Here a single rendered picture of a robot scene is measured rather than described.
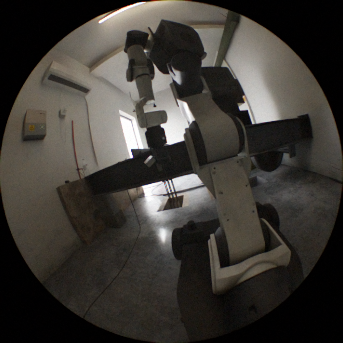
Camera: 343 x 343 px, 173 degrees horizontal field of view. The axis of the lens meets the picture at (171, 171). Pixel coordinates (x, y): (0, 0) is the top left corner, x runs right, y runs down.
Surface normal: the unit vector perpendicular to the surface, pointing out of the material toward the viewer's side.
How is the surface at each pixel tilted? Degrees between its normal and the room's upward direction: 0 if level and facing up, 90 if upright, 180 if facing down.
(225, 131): 83
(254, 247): 61
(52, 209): 90
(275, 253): 0
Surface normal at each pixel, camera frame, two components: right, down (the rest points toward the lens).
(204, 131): -0.25, -0.11
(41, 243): 0.95, -0.26
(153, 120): 0.44, 0.22
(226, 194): -0.30, -0.36
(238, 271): -0.29, -0.95
